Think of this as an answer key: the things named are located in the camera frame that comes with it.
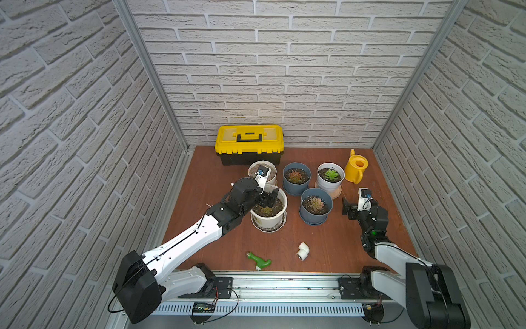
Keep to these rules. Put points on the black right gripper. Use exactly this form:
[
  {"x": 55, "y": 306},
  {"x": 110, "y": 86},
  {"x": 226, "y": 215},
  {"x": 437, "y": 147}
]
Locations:
[{"x": 353, "y": 210}]

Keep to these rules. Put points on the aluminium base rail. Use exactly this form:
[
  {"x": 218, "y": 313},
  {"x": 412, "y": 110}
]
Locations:
[{"x": 279, "y": 287}]

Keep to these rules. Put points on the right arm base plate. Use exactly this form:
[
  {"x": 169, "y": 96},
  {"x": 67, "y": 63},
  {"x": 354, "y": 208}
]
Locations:
[{"x": 351, "y": 288}]

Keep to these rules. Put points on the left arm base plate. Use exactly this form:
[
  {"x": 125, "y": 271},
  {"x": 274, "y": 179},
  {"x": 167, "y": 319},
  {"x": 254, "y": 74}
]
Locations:
[{"x": 217, "y": 287}]

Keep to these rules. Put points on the aluminium frame corner post right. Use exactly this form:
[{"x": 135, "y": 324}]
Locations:
[{"x": 429, "y": 55}]

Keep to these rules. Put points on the large white round pot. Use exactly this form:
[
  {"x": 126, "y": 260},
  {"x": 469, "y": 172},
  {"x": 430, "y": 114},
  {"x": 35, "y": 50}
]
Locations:
[{"x": 271, "y": 219}]

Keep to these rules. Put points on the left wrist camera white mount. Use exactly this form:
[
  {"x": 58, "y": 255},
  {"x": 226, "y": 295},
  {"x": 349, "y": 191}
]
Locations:
[{"x": 262, "y": 175}]

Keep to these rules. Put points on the small white faceted pot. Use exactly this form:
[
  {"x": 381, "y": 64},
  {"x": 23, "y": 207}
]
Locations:
[{"x": 272, "y": 171}]

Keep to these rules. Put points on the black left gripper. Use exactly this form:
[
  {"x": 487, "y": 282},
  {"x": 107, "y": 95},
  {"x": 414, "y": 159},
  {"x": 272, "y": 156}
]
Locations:
[{"x": 265, "y": 196}]

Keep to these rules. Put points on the yellow black plastic toolbox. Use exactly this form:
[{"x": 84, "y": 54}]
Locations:
[{"x": 245, "y": 145}]

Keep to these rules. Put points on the blue pot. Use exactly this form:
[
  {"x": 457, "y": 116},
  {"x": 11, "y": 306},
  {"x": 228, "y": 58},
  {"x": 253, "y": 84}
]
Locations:
[
  {"x": 296, "y": 178},
  {"x": 315, "y": 207}
]

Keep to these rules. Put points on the yellow plastic watering can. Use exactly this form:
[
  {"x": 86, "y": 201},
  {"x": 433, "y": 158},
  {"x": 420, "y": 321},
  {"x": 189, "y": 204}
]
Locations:
[{"x": 355, "y": 168}]

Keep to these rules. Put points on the aluminium frame corner post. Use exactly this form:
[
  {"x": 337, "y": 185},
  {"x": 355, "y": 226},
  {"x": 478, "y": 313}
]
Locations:
[
  {"x": 429, "y": 55},
  {"x": 136, "y": 38}
]

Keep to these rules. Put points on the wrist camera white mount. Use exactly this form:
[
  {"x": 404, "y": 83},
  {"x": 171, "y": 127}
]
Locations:
[
  {"x": 262, "y": 175},
  {"x": 364, "y": 200}
]

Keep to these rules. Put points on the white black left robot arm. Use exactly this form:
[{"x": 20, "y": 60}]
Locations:
[{"x": 144, "y": 281}]

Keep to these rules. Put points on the aluminium frame corner post left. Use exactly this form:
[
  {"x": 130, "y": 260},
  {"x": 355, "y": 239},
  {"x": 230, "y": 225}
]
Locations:
[{"x": 136, "y": 38}]

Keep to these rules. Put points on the green spray nozzle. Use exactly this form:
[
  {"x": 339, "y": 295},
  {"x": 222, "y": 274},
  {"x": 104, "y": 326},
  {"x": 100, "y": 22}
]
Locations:
[{"x": 260, "y": 263}]

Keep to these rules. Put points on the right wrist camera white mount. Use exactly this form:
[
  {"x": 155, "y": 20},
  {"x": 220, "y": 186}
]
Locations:
[{"x": 364, "y": 200}]

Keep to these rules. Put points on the blue pot front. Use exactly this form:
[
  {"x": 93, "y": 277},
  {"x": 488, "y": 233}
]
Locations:
[{"x": 315, "y": 207}]

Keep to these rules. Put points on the blue pot back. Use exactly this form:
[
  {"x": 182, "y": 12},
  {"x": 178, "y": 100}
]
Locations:
[{"x": 296, "y": 178}]

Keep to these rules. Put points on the white PVC elbow fitting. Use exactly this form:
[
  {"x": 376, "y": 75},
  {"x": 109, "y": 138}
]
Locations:
[{"x": 303, "y": 251}]

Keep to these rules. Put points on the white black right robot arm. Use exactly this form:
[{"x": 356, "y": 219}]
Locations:
[{"x": 428, "y": 292}]

